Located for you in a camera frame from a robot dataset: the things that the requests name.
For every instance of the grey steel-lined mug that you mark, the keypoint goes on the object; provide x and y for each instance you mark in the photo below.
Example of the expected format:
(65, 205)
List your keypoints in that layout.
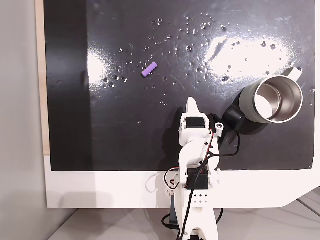
(246, 101)

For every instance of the light wooden board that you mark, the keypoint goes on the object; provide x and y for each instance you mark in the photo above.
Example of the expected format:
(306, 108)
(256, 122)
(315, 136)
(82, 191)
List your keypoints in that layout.
(40, 75)

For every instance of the purple ribbed pen grip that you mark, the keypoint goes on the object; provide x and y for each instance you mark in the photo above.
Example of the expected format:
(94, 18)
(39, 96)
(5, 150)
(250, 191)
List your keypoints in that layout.
(149, 69)

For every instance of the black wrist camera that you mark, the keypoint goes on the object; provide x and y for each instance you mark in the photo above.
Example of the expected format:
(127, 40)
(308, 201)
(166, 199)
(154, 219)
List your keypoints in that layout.
(232, 116)

